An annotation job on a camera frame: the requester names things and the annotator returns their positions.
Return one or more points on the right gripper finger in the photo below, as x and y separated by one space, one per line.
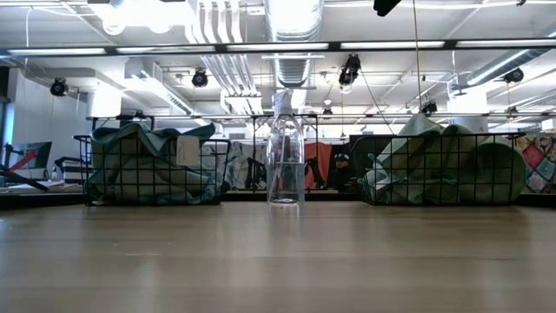
385 6

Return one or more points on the green microfiber towel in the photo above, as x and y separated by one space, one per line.
499 174
382 182
412 130

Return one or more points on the blue microfiber towel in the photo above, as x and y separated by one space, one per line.
147 137
143 182

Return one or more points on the orange hanging cloth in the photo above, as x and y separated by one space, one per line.
319 163

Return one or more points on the person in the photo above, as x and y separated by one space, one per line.
342 174

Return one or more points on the clear plastic spray bottle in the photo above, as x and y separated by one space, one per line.
284 174

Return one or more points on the white blue patterned cloth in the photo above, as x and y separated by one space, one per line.
236 165

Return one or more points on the colourful patchwork quilt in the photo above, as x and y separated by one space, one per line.
538 165

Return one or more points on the computer monitor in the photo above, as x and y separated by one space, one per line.
30 156

